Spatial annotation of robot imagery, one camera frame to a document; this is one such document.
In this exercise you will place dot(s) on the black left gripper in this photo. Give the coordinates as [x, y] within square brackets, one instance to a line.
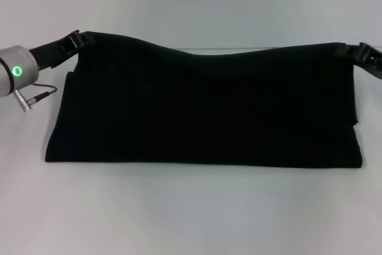
[49, 53]

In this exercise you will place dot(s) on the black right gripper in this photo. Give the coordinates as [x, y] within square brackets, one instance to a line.
[373, 62]

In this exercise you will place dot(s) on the black shirt with FREE print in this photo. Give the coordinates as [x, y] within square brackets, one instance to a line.
[203, 102]

